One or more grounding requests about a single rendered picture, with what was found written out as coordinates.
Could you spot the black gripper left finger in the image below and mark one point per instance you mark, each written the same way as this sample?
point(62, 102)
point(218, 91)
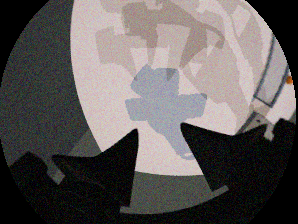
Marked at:
point(113, 170)

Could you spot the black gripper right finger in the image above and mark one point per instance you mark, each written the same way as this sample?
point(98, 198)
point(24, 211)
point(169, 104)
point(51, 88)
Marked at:
point(217, 153)

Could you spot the blue-grey l-shaped low wall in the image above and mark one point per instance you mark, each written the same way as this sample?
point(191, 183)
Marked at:
point(275, 98)

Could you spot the clear l-shaped low wall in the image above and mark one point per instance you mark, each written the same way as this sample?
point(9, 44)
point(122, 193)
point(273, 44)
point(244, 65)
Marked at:
point(273, 73)

